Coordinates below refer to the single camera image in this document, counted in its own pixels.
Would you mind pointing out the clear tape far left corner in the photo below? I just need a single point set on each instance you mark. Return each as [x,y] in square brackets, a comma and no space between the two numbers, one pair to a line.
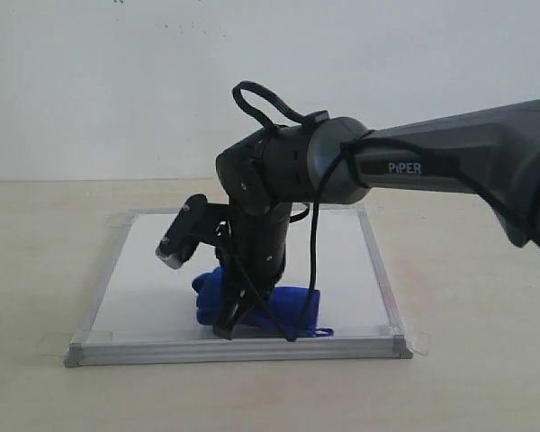
[117,220]

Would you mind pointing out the white board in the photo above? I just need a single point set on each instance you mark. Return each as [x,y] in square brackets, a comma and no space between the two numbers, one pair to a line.
[144,312]

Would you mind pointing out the clear tape near right corner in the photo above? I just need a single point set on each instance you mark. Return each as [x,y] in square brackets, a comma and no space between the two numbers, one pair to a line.
[418,342]

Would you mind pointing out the blue cloth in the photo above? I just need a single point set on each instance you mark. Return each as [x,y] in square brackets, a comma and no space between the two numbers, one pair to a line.
[285,303]

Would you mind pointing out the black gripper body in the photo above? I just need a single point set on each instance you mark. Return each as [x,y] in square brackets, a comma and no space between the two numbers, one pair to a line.
[258,242]

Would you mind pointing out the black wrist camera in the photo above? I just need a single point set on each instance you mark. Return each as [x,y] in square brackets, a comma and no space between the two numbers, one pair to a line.
[198,221]

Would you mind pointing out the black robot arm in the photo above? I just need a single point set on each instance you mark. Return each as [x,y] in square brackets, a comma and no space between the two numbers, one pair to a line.
[493,153]

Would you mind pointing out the clear tape corner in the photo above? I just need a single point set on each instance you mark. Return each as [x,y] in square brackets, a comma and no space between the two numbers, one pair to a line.
[117,220]
[418,342]

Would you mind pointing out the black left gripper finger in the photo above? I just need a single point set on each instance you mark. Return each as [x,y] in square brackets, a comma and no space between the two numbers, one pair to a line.
[234,305]

